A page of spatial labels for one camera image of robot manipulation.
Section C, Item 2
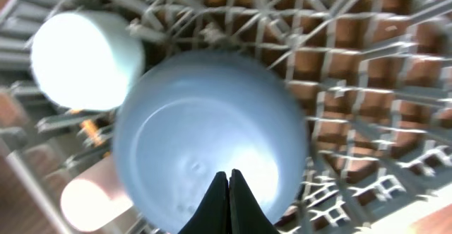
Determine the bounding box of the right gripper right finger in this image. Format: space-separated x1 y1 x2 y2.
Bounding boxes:
229 169 278 234

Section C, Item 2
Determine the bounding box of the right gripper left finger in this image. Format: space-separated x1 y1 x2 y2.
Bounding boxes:
179 172 230 234

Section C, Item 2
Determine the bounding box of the dark blue round plate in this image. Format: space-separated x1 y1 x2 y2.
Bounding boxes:
112 50 309 233

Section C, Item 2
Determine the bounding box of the pink plastic cup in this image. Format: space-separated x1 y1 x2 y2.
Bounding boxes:
60 156 133 232

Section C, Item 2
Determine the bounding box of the light blue bowl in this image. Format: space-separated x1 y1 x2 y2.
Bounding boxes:
30 11 145 112

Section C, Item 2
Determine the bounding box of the grey plastic dishwasher rack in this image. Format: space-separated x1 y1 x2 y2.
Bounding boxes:
1 0 451 233

